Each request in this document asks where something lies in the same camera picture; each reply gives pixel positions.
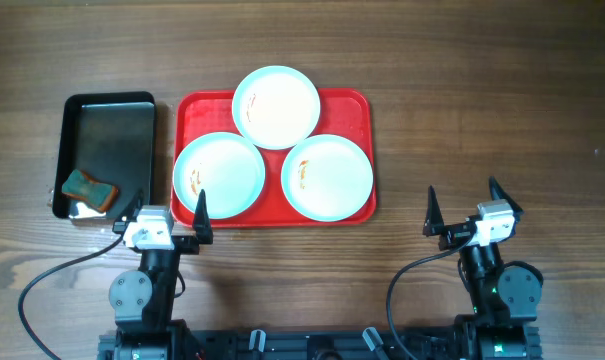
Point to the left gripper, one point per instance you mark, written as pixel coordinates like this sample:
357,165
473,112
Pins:
183,241

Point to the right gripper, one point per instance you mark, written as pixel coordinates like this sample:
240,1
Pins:
454,234

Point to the green orange sponge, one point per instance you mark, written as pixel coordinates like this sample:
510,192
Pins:
96,195

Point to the white plate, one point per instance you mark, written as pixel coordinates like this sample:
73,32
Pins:
327,178
276,107
224,168

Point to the white plate top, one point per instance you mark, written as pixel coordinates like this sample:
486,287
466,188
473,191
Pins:
276,107

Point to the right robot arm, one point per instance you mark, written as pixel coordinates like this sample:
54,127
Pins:
504,295

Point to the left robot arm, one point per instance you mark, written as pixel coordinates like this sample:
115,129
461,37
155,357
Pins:
143,299

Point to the black water tray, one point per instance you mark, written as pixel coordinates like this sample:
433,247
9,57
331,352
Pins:
111,138

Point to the red plastic tray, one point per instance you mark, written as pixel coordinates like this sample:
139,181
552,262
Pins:
344,112

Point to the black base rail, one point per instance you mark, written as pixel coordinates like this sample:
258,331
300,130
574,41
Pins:
322,345

